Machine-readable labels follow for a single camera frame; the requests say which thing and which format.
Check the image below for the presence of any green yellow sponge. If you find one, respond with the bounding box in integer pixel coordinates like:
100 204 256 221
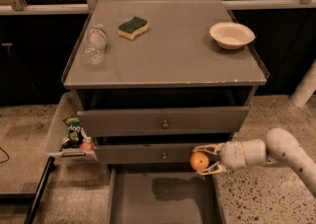
118 17 149 40

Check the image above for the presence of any black floor bar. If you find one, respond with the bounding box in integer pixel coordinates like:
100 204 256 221
24 156 55 224

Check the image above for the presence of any white paper bowl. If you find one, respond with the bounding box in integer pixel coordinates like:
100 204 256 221
209 22 256 50

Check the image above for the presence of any grey drawer cabinet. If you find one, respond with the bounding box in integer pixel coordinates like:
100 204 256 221
61 0 270 170

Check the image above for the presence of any small red fruit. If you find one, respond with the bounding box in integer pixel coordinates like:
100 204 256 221
80 142 94 151

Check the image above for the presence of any clear plastic water bottle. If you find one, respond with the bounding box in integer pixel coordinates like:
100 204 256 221
82 25 107 67

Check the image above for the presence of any black cable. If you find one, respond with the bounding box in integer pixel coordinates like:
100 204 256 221
0 147 10 165

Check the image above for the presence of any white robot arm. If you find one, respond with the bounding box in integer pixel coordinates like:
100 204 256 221
190 128 316 197

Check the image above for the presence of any grey top drawer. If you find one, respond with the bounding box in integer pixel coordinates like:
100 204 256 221
77 107 249 137

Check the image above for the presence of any grey middle drawer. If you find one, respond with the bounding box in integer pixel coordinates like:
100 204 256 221
94 143 202 165

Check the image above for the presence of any clear plastic side bin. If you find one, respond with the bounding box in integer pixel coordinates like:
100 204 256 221
45 93 96 160

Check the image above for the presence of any grey bottom drawer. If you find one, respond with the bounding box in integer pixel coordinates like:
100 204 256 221
107 164 224 224

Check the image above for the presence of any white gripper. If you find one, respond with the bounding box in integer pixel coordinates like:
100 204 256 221
193 139 267 176

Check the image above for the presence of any grey drawer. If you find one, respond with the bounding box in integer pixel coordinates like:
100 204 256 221
77 107 249 137
94 143 202 165
107 164 224 224

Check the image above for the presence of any green snack bag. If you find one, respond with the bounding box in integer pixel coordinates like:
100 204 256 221
63 116 82 142

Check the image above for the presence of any orange fruit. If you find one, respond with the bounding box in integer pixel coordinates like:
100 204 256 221
190 152 209 171

